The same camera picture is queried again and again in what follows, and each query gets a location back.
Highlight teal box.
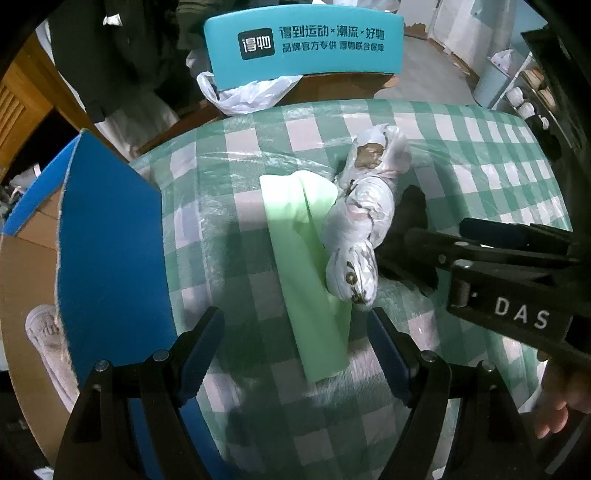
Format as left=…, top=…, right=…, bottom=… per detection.
left=203, top=10, right=404, bottom=90

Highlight person's right hand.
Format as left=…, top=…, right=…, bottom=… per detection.
left=533, top=359, right=591, bottom=440

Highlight white plastic bag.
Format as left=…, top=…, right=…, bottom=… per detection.
left=187, top=46, right=303, bottom=116

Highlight cardboard box with blue rim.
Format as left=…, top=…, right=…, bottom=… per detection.
left=0, top=129, right=232, bottom=480

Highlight white plastic-wrapped bundle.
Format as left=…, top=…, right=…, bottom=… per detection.
left=321, top=124, right=411, bottom=306

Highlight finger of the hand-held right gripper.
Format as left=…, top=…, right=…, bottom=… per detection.
left=460, top=218, right=578, bottom=261
left=404, top=227, right=557, bottom=296

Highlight wooden wardrobe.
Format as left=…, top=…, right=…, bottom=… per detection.
left=0, top=32, right=134, bottom=185

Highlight white garment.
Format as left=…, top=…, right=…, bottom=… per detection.
left=99, top=106, right=181, bottom=160

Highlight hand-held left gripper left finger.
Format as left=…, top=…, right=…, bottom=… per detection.
left=53, top=306, right=226, bottom=480

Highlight light blue trash bin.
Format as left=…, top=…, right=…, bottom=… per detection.
left=473, top=48, right=515, bottom=109

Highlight grey knit cloth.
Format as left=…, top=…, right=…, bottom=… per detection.
left=25, top=305, right=81, bottom=414

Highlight black jacket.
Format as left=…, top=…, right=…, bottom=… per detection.
left=46, top=0, right=185, bottom=123

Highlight group of shoes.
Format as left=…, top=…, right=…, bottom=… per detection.
left=505, top=65, right=555, bottom=136

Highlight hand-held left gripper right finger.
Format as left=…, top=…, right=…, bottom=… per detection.
left=367, top=307, right=541, bottom=480

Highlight green checked tablecloth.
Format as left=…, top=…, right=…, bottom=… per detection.
left=127, top=99, right=575, bottom=480

